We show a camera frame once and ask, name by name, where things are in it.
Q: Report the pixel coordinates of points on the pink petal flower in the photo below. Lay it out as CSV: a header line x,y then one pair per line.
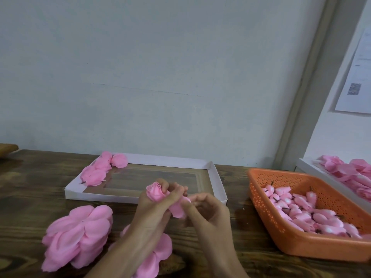
x,y
155,191

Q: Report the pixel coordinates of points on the person's left hand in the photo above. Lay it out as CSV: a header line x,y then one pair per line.
x,y
152,220

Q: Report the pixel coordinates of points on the white shallow tray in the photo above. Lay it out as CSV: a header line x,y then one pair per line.
x,y
139,179

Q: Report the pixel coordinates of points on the pink rose buds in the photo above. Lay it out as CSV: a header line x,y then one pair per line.
x,y
304,214

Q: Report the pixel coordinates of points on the person's right hand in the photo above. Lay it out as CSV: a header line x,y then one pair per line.
x,y
210,225

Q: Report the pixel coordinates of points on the person's right forearm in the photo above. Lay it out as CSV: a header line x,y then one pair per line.
x,y
229,268

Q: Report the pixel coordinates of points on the stack of pink petals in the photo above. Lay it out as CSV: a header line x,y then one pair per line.
x,y
75,237
157,257

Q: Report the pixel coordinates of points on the pile of pink petals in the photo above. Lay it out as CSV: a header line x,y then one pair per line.
x,y
351,172

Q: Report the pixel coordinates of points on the white paper notice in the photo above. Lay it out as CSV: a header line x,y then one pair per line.
x,y
356,84

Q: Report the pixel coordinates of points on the pink rose being assembled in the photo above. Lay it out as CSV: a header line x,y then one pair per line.
x,y
178,209

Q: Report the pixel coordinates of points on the grey door frame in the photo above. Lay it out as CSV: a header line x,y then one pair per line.
x,y
316,78

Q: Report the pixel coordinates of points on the orange plastic basket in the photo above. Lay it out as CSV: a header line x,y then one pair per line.
x,y
301,249

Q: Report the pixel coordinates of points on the person's left forearm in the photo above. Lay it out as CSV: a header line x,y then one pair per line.
x,y
119,262

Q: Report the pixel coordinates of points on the group of finished pink roses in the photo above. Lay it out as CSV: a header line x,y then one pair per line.
x,y
94,173

